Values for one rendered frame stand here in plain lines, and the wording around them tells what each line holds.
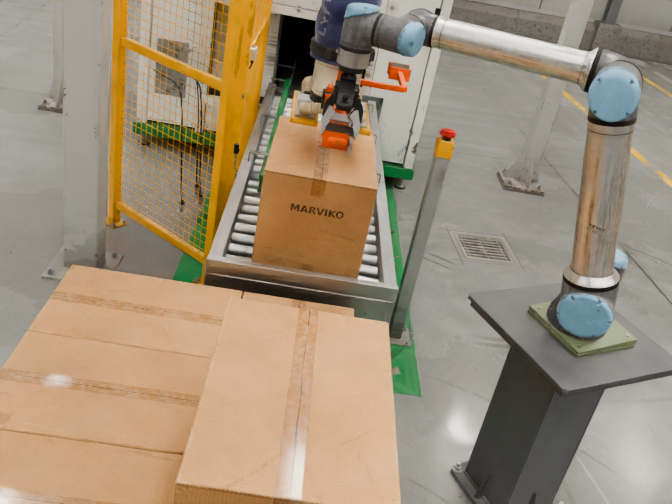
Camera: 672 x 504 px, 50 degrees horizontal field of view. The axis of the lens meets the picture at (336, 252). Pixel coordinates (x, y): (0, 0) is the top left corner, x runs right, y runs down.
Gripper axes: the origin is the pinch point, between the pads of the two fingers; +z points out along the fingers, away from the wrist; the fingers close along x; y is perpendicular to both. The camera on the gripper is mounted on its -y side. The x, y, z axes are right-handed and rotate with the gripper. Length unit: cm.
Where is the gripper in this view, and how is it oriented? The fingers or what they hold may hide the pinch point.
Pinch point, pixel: (338, 134)
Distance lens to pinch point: 211.5
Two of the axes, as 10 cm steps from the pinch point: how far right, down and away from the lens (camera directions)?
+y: 0.2, -4.9, 8.7
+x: -9.8, -1.7, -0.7
